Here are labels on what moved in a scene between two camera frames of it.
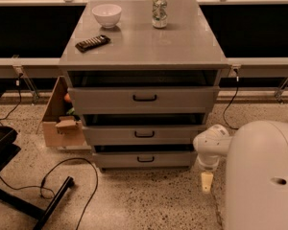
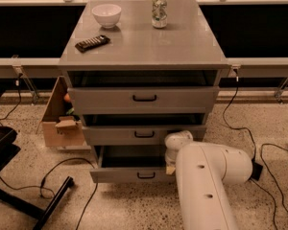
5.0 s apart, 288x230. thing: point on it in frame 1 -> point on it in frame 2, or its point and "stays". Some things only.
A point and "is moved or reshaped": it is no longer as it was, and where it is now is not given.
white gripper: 206,165 -> 170,160
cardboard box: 61,127 stays
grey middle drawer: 141,135 stays
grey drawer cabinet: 144,76 stays
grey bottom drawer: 146,159 is moved or reshaped
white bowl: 108,14 stays
